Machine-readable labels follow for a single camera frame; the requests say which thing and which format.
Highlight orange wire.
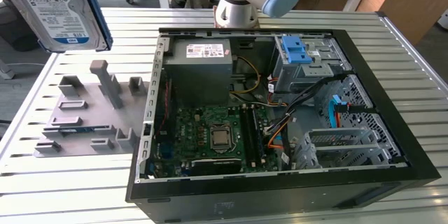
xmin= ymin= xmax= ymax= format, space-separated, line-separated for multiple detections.
xmin=268 ymin=125 xmax=285 ymax=154

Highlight black wire bundle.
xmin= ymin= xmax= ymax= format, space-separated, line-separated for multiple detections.
xmin=268 ymin=73 xmax=349 ymax=143

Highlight white floor cable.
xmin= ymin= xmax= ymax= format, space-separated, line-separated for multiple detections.
xmin=0 ymin=62 xmax=48 ymax=68

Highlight blue plastic drive latch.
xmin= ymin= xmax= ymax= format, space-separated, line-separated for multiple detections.
xmin=279 ymin=35 xmax=313 ymax=65

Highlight hard disk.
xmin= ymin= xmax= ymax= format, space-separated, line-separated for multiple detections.
xmin=7 ymin=0 xmax=115 ymax=54

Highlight black open PC case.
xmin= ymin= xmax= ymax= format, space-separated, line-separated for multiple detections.
xmin=124 ymin=27 xmax=441 ymax=224

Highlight blue RAM stick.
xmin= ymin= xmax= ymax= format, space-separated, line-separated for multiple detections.
xmin=59 ymin=128 xmax=95 ymax=134

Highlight grey metal foot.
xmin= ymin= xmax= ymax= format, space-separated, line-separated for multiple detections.
xmin=0 ymin=58 xmax=17 ymax=80

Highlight grey plastic parts rack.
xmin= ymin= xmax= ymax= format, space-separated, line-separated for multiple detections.
xmin=32 ymin=60 xmax=151 ymax=158

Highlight black RAM slot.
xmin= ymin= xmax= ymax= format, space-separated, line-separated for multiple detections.
xmin=247 ymin=105 xmax=257 ymax=166
xmin=243 ymin=105 xmax=253 ymax=166
xmin=251 ymin=106 xmax=263 ymax=166

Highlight black graphics card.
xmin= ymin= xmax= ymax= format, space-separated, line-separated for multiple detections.
xmin=188 ymin=157 xmax=243 ymax=176

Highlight grey power supply unit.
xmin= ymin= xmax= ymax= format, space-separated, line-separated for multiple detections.
xmin=163 ymin=38 xmax=235 ymax=107

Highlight black mesh waste bin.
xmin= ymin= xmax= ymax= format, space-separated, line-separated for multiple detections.
xmin=0 ymin=0 xmax=43 ymax=52

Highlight green motherboard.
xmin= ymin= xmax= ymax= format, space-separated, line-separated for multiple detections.
xmin=152 ymin=104 xmax=283 ymax=178

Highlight silver CPU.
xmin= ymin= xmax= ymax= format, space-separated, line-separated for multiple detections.
xmin=212 ymin=130 xmax=231 ymax=148

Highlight white device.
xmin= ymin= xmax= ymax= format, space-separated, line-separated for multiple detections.
xmin=433 ymin=8 xmax=448 ymax=30

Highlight grey metal disk bay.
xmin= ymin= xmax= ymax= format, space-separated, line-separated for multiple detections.
xmin=296 ymin=126 xmax=401 ymax=170

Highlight yellow power wire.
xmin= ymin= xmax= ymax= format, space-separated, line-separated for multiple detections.
xmin=232 ymin=56 xmax=263 ymax=95

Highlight black CPU socket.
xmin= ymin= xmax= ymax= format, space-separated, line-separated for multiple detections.
xmin=208 ymin=123 xmax=235 ymax=154

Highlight grey metal drive cage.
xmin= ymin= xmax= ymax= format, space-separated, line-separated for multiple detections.
xmin=272 ymin=35 xmax=353 ymax=95

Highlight blue SATA wire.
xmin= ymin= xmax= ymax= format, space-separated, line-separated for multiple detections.
xmin=328 ymin=97 xmax=351 ymax=130

